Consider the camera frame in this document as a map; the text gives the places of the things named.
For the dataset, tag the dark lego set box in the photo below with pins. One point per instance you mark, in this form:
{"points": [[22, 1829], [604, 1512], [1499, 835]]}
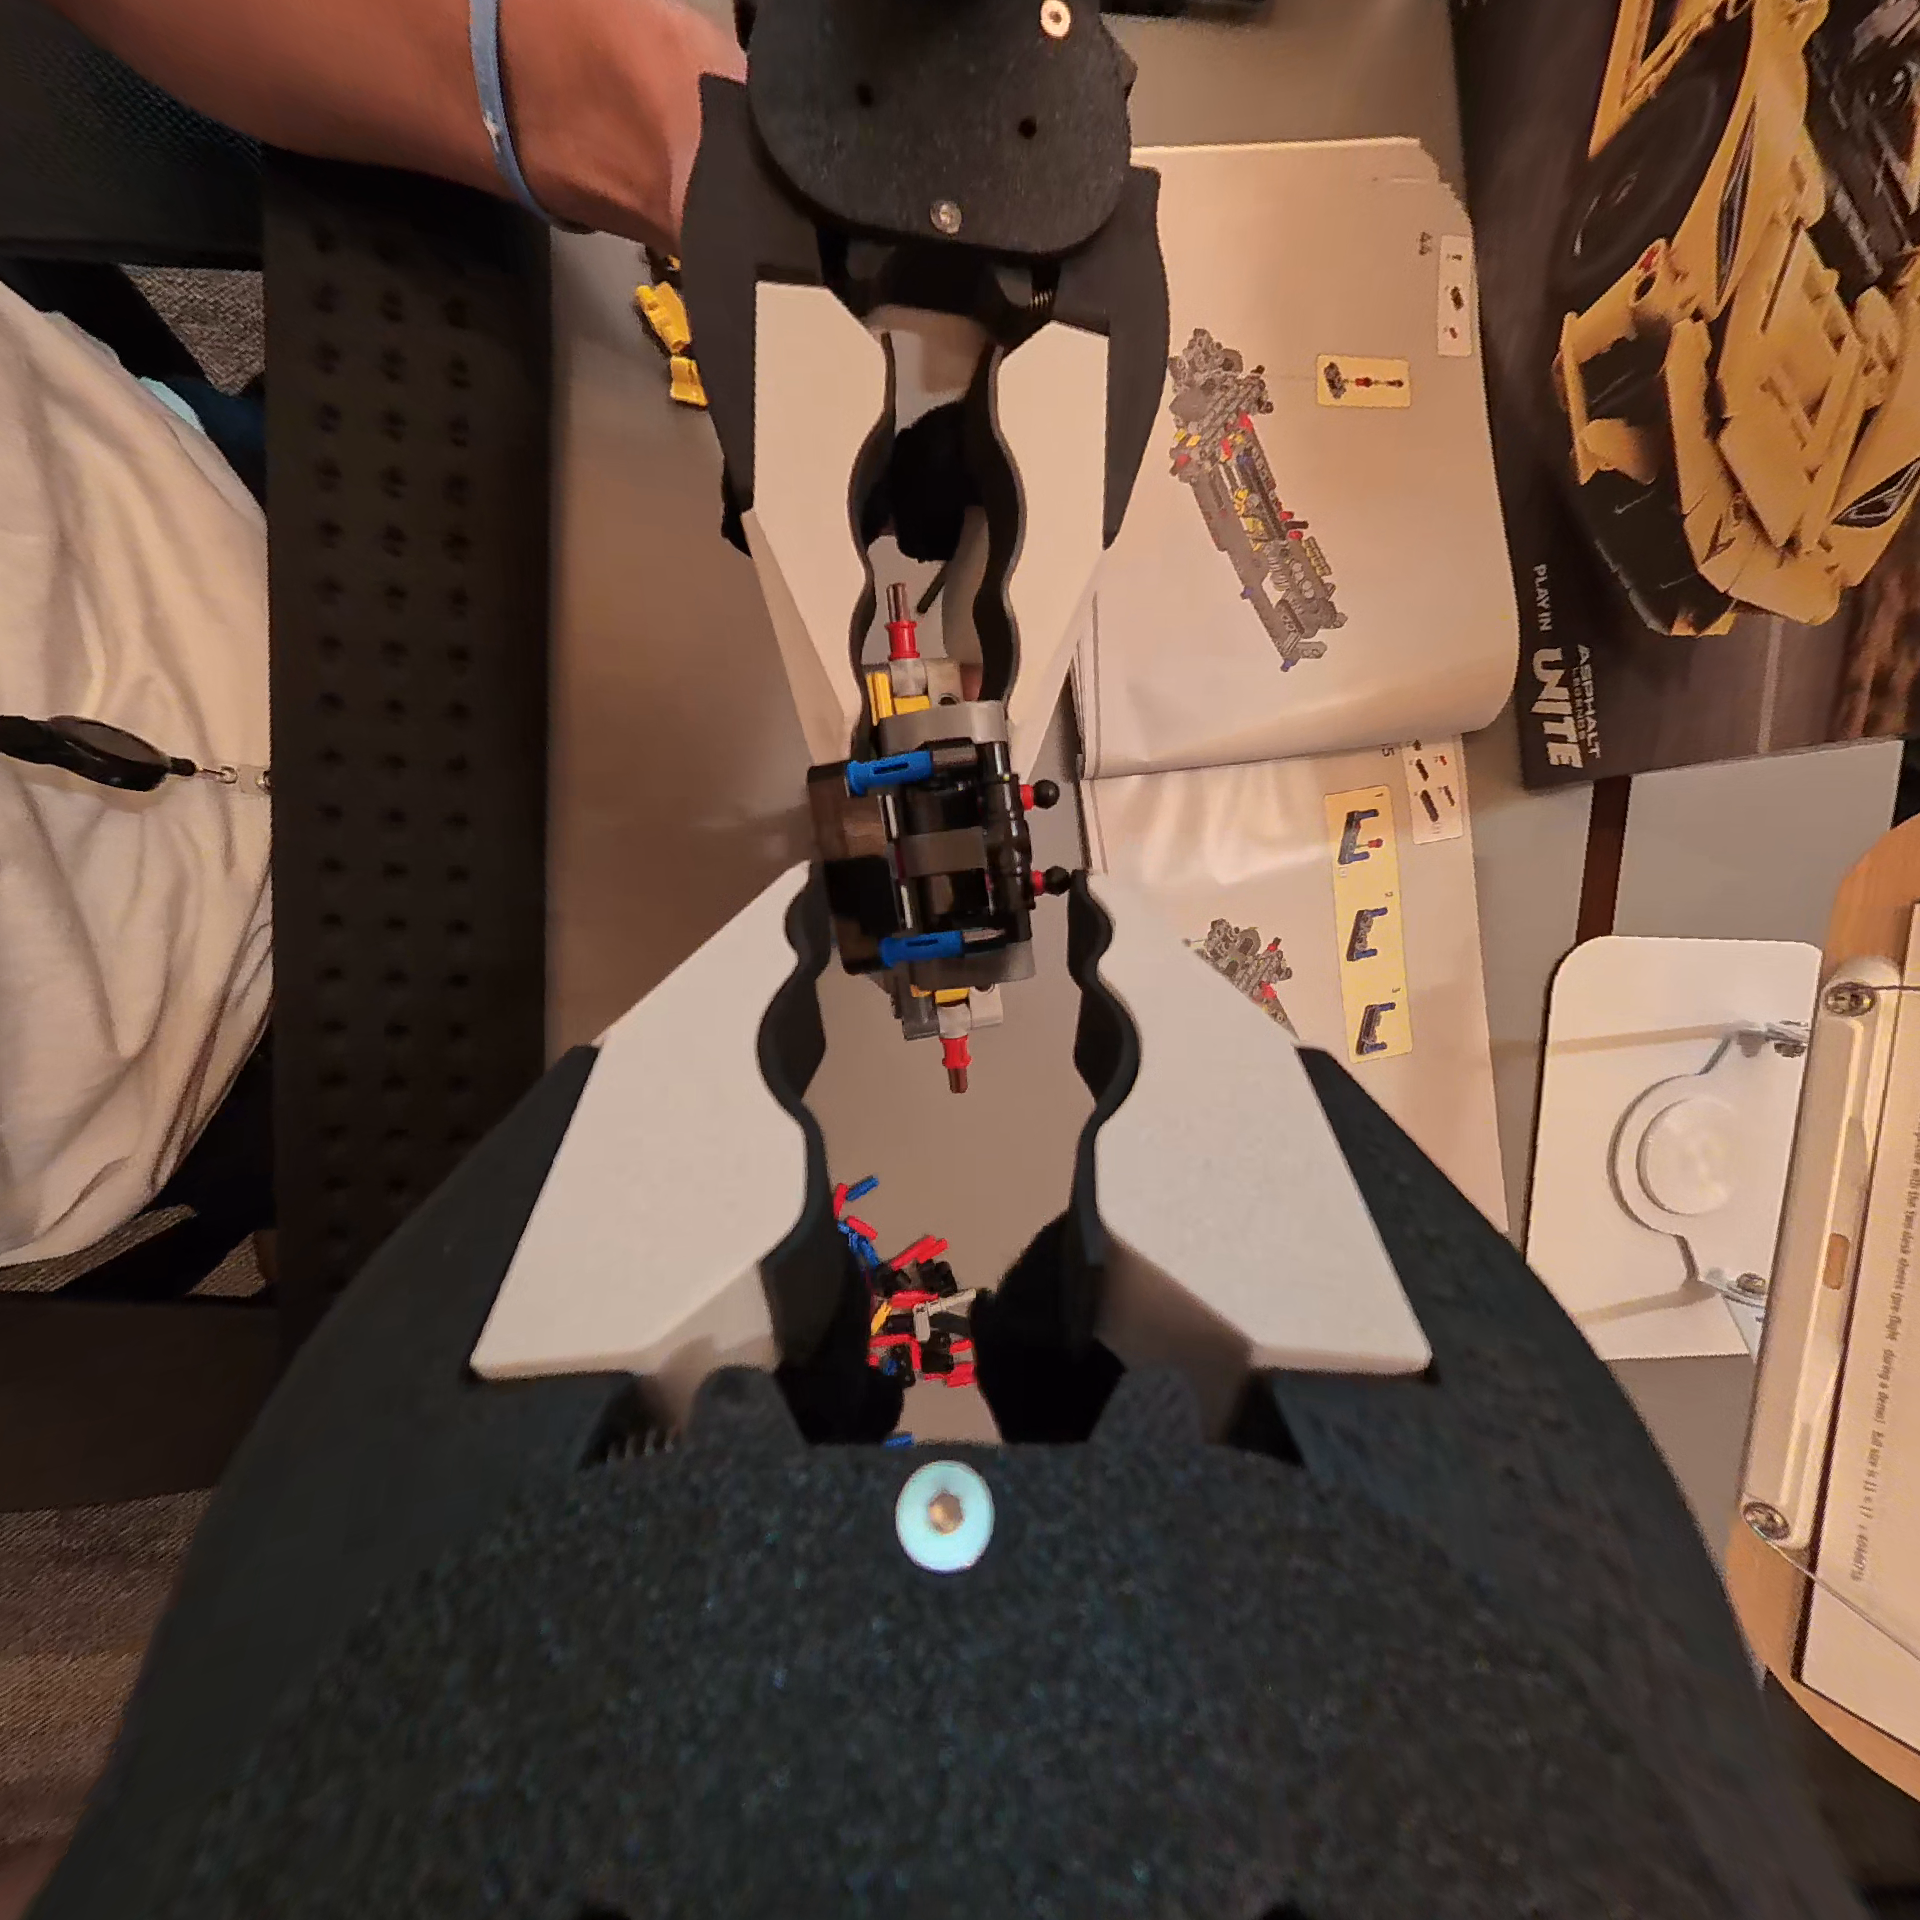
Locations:
{"points": [[1694, 376]]}

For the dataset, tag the pile of lego pins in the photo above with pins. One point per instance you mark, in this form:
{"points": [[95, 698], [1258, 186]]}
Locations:
{"points": [[906, 1305]]}

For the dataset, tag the lego instruction booklet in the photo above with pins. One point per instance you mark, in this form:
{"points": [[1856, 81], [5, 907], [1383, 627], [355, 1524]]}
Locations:
{"points": [[1319, 602]]}

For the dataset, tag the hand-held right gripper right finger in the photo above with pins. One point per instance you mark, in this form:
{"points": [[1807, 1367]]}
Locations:
{"points": [[1246, 1183]]}

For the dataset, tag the grey lego chassis assembly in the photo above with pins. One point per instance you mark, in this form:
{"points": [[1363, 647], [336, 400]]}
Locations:
{"points": [[946, 840]]}

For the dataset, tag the pile of yellow lego pieces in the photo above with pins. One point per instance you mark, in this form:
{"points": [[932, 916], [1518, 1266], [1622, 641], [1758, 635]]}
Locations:
{"points": [[667, 336]]}

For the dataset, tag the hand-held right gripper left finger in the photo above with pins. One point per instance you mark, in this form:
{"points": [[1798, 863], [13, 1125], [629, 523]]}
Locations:
{"points": [[659, 1183]]}

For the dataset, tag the printed instruction sheet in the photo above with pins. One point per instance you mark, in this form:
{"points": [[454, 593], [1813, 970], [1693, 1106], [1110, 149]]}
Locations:
{"points": [[1874, 1351]]}

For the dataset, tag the person's left forearm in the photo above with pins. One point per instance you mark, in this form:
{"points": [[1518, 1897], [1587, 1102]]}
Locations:
{"points": [[301, 59]]}

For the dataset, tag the person's left hand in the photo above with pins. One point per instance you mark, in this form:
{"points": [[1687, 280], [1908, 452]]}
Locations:
{"points": [[615, 106]]}

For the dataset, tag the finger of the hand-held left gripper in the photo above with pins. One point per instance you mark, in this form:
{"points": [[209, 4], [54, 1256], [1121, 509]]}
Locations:
{"points": [[802, 496], [1059, 496]]}

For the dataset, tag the dark swivel chair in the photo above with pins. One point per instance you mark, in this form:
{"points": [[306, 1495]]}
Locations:
{"points": [[120, 165]]}

